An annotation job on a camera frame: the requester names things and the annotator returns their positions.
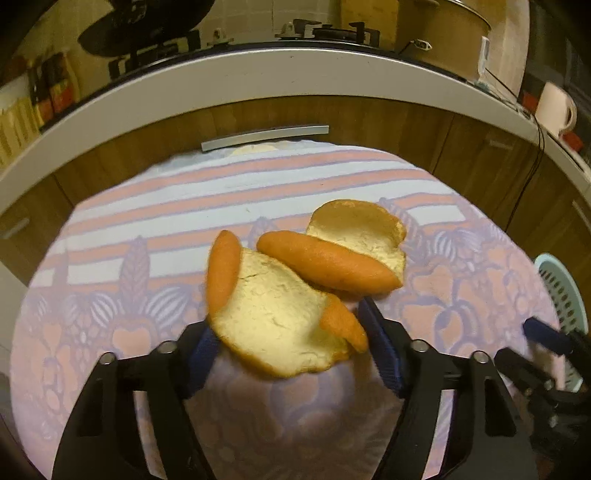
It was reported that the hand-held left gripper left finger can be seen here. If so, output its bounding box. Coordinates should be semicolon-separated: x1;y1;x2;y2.
52;318;222;480

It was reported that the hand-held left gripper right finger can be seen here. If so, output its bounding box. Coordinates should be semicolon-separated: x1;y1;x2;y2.
358;295;539;480

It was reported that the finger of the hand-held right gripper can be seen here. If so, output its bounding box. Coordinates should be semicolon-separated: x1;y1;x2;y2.
495;347;555;394
523;318;575;356

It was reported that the teal plastic basket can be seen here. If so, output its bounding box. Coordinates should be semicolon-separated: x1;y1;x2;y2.
534;253;591;393

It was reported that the large orange peel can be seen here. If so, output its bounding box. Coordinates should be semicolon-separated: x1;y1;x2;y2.
205;229;370;380

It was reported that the pink floral tablecloth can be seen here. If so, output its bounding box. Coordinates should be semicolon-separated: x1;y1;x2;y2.
11;142;566;480

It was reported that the wooden kitchen cabinet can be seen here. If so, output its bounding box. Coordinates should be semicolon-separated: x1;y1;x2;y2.
0;95;591;288

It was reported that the white kettle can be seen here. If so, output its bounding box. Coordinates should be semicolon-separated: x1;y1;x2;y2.
534;82;579;138

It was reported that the white kitchen countertop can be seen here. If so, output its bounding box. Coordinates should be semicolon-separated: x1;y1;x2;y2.
0;44;591;186

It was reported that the white power adapter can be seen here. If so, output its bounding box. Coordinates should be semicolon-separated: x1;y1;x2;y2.
477;36;491;80

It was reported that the cream plastic basket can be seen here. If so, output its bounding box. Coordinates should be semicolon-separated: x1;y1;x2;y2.
0;92;41;168

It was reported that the red label sauce bottle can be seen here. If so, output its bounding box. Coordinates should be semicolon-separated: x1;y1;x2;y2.
45;52;75;115

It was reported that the steel pot with lid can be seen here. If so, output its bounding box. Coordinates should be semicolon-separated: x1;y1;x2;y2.
397;0;491;80

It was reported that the dark sauce bottle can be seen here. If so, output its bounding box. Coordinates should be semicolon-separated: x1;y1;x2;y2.
27;59;48;126

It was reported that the black gas stove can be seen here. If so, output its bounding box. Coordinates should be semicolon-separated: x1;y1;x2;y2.
78;18;467;83

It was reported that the wooden cutting board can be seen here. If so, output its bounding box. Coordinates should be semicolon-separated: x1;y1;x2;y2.
341;0;400;29

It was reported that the black wok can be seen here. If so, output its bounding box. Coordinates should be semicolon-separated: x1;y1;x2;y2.
78;0;204;58

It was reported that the black cable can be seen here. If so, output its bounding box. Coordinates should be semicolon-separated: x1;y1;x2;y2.
502;111;546;234

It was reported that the silver cabinet handle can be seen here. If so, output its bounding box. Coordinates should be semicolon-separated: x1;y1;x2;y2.
201;124;330;152
0;219;29;240

